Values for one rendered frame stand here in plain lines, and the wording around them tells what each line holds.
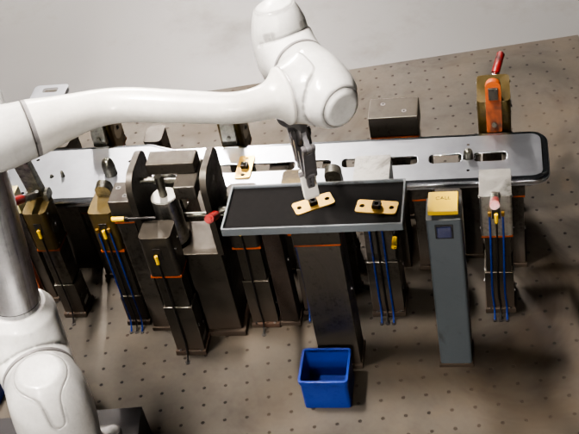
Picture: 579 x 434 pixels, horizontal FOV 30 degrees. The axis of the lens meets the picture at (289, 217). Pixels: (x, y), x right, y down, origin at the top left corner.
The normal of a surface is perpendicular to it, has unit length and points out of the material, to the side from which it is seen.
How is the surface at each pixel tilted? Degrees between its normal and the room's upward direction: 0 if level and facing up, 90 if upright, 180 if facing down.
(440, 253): 90
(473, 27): 0
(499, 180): 0
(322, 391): 90
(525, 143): 0
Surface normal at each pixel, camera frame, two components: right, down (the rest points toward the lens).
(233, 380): -0.16, -0.74
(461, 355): -0.13, 0.67
